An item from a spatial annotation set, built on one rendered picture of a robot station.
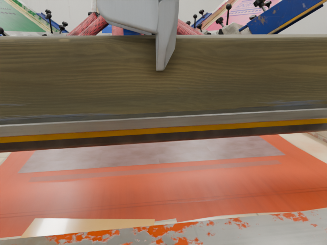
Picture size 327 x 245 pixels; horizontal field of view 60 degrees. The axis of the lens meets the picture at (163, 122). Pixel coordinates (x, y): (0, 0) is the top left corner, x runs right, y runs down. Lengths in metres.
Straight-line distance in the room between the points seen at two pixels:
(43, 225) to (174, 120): 0.14
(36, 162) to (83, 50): 0.21
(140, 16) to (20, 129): 0.13
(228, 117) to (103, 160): 0.19
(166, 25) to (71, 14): 4.72
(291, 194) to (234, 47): 0.16
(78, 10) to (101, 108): 4.68
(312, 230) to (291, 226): 0.01
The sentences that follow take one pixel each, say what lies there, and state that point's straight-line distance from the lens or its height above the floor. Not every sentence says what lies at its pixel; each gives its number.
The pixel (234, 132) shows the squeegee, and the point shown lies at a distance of 0.29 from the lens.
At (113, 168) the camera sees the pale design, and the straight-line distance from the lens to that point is 0.35.
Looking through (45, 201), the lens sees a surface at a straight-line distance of 0.31.
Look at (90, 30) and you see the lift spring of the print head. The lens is 1.37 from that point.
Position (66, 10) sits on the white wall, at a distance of 4.94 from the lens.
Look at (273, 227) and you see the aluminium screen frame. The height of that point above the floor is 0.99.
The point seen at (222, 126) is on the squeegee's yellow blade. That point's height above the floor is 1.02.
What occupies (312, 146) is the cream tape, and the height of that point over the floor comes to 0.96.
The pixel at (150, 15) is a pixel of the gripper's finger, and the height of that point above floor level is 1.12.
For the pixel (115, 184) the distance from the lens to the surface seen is 0.32.
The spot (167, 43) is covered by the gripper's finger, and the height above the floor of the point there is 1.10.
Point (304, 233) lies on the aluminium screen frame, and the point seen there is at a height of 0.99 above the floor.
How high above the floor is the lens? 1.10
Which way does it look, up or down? 16 degrees down
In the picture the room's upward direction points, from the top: 1 degrees counter-clockwise
